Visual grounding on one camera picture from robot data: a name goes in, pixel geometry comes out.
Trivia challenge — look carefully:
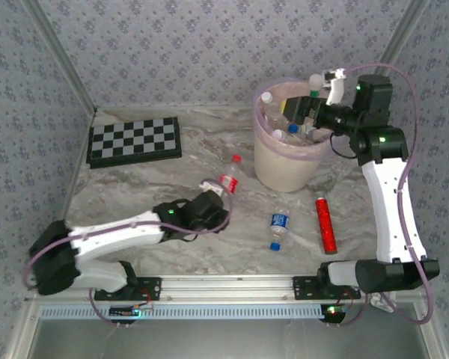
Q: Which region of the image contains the red label bottle red cap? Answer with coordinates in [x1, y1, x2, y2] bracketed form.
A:
[219, 153, 244, 195]

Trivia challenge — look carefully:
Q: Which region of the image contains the white waste bin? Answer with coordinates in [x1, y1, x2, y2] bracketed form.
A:
[252, 126, 325, 194]

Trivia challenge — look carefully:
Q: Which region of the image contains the black grey chess board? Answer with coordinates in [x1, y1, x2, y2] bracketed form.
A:
[85, 116, 183, 170]

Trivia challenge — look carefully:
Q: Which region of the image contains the red glitter tube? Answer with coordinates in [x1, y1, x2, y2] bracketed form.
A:
[314, 190, 340, 256]

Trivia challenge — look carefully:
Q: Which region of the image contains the small circuit board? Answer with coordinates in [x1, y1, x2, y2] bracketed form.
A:
[321, 304, 347, 322]
[110, 305, 141, 318]

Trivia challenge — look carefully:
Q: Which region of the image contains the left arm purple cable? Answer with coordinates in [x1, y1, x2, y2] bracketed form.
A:
[23, 180, 233, 328]

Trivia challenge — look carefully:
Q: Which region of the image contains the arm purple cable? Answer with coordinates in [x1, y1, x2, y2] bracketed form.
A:
[336, 62, 434, 326]
[23, 180, 233, 328]

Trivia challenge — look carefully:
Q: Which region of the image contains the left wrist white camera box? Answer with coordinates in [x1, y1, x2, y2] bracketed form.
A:
[200, 179, 224, 195]

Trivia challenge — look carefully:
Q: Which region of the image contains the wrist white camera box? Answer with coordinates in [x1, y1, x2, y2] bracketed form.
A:
[320, 68, 347, 105]
[200, 179, 224, 195]

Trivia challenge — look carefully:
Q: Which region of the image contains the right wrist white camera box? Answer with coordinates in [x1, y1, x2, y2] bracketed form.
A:
[320, 68, 347, 105]

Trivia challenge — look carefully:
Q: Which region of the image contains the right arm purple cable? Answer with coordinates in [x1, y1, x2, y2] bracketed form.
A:
[336, 62, 434, 326]

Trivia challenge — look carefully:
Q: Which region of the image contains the aluminium mounting rail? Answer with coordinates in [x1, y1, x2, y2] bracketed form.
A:
[24, 272, 424, 304]

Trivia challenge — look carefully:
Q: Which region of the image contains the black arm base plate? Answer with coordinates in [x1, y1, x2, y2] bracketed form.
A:
[91, 275, 162, 302]
[292, 275, 362, 301]

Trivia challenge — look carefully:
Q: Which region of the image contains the aluminium frame post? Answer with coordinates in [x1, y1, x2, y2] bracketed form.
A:
[377, 0, 431, 68]

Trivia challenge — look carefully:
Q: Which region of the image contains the slotted pale blue cable duct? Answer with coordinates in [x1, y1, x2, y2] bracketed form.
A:
[40, 303, 323, 321]

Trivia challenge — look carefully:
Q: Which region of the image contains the white plastic bracket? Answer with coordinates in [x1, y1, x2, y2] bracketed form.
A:
[370, 291, 397, 311]

